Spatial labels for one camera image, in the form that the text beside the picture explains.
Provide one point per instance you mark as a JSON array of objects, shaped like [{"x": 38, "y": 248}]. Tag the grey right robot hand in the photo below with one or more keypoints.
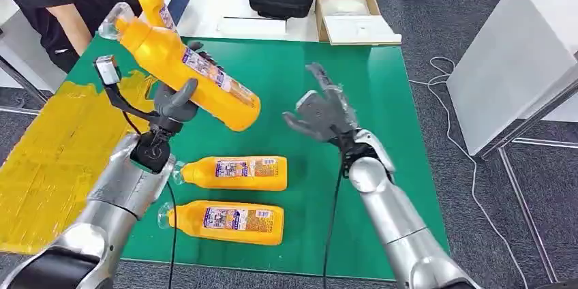
[{"x": 323, "y": 113}]

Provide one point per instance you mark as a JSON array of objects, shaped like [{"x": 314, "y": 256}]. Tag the dark blue tablet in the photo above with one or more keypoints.
[{"x": 179, "y": 4}]

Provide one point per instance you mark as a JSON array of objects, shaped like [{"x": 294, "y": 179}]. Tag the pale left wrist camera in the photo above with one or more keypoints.
[{"x": 107, "y": 70}]

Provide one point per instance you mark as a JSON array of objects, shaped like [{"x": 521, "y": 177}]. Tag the white foam sheet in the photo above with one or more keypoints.
[
  {"x": 344, "y": 6},
  {"x": 361, "y": 29}
]

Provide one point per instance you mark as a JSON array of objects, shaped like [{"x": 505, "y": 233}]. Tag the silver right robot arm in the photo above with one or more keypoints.
[{"x": 402, "y": 223}]

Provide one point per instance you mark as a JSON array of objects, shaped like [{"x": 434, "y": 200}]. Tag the grey metal table leg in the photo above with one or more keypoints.
[{"x": 20, "y": 80}]

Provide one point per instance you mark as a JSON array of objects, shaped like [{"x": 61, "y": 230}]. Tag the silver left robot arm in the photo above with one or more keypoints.
[{"x": 113, "y": 205}]

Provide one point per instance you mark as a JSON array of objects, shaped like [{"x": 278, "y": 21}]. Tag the white angled table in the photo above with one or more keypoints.
[{"x": 510, "y": 59}]

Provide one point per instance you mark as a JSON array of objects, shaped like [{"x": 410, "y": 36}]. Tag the green table mat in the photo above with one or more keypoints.
[{"x": 280, "y": 74}]

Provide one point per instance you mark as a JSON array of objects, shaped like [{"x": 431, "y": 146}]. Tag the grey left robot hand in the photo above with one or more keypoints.
[{"x": 174, "y": 106}]

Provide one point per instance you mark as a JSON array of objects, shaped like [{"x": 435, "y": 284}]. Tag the cardboard box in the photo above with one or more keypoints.
[{"x": 323, "y": 9}]

